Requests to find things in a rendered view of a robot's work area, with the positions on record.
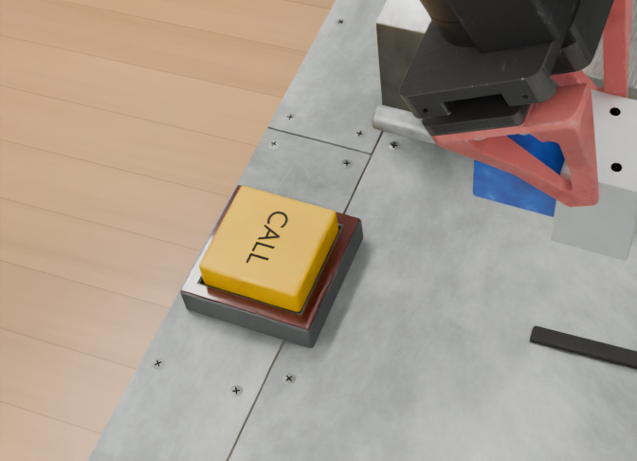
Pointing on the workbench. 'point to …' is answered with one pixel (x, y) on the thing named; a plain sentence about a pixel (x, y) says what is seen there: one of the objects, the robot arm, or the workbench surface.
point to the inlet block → (482, 178)
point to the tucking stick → (584, 346)
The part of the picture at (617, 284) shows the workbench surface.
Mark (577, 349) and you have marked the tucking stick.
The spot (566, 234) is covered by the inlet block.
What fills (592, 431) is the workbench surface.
